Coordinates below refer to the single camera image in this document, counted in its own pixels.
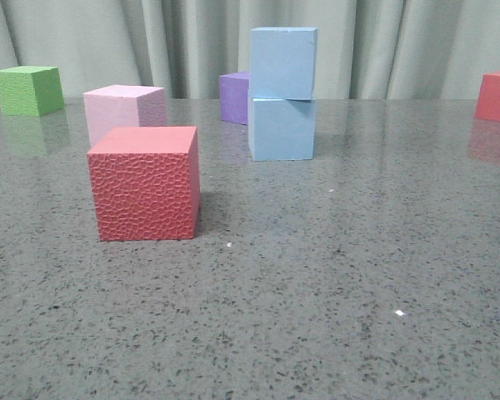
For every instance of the light blue foam cube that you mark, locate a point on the light blue foam cube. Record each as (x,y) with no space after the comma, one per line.
(281,129)
(283,62)

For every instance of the red textured foam cube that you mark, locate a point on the red textured foam cube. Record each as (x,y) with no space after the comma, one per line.
(146,183)

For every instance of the dark purple foam cube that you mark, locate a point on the dark purple foam cube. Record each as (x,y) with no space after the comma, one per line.
(233,97)

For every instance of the pink foam cube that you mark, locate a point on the pink foam cube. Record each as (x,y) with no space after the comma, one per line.
(123,106)

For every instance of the grey-green curtain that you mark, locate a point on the grey-green curtain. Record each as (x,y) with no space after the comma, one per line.
(365,49)

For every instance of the green foam cube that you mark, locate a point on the green foam cube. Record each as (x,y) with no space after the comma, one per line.
(30,90)

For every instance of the red foam cube far right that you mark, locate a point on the red foam cube far right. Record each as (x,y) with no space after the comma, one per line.
(488,103)

